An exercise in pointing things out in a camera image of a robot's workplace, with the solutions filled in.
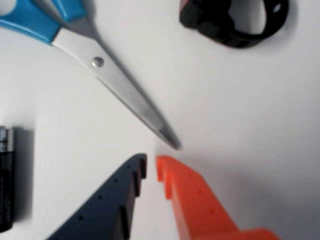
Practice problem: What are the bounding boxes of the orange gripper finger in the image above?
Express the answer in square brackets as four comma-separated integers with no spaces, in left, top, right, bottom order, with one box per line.
[155,154,282,240]

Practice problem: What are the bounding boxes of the navy gripper finger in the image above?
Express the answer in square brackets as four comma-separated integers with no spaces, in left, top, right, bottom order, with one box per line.
[46,153,148,240]

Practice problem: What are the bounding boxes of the black cylindrical battery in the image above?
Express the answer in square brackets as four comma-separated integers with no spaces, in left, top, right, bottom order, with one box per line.
[0,126,15,232]

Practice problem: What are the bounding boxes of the scissors with blue handles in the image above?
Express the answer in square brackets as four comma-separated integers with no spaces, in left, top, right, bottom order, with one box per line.
[0,0,183,151]

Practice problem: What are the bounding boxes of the black ring-shaped strap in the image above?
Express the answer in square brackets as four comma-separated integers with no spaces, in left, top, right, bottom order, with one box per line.
[178,0,290,49]

